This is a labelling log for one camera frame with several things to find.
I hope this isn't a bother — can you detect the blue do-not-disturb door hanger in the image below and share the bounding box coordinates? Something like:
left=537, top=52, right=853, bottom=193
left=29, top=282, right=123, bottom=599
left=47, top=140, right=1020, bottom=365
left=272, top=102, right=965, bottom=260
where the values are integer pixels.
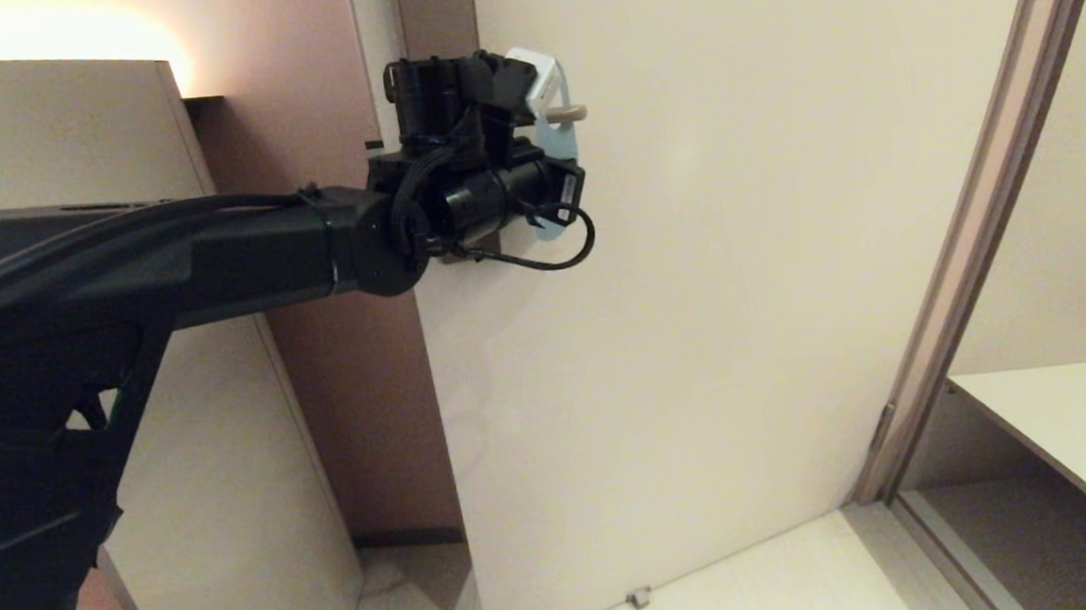
left=522, top=56, right=589, bottom=243

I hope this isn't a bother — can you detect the brown door lock plate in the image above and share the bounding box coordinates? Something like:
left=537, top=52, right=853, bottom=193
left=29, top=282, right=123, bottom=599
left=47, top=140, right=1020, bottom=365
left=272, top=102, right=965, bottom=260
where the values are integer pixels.
left=393, top=0, right=504, bottom=268

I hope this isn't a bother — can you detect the white door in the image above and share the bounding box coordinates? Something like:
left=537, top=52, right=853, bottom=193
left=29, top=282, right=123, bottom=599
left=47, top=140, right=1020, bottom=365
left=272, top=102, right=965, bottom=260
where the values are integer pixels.
left=348, top=0, right=1083, bottom=610

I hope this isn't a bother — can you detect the dark baseboard strip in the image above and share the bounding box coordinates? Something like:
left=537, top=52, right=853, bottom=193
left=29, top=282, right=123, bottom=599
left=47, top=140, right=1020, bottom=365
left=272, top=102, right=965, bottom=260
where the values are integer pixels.
left=350, top=525, right=468, bottom=552

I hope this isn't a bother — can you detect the beige cabinet panel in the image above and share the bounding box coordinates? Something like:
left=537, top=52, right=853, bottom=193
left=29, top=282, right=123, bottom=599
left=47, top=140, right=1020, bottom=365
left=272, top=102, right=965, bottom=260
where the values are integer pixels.
left=0, top=38, right=367, bottom=610

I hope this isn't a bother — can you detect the white shelf board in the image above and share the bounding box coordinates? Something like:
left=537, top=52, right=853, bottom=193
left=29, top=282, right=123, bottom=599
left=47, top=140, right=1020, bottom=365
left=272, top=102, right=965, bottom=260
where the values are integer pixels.
left=944, top=359, right=1086, bottom=570

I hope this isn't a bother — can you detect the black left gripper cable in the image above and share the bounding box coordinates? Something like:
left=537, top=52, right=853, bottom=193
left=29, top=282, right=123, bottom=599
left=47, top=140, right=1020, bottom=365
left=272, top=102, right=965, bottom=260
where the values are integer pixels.
left=455, top=196, right=599, bottom=278

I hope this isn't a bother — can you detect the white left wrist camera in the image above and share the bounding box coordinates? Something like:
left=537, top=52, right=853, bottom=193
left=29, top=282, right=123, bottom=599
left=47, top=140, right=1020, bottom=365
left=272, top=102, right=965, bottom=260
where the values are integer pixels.
left=503, top=43, right=571, bottom=125

